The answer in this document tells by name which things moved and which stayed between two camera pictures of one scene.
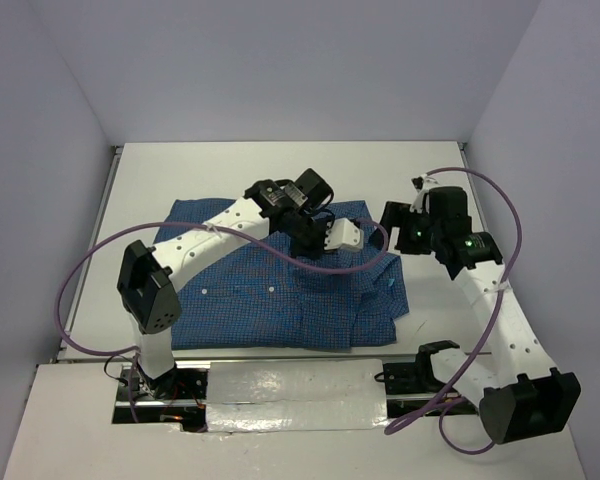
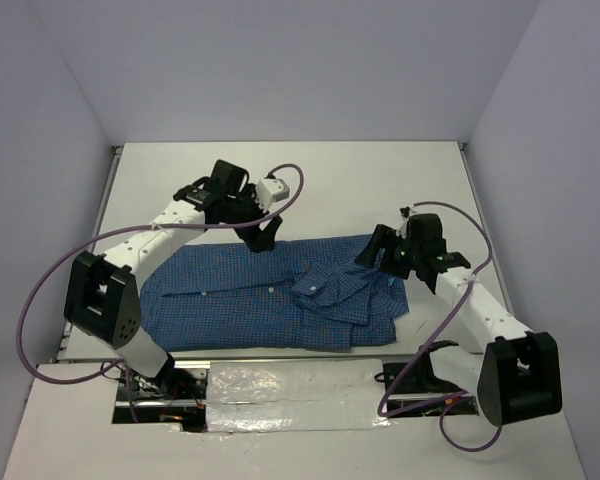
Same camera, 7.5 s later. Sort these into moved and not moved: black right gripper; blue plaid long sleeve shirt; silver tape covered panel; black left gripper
Moved: black right gripper; black left gripper
Not moved: blue plaid long sleeve shirt; silver tape covered panel
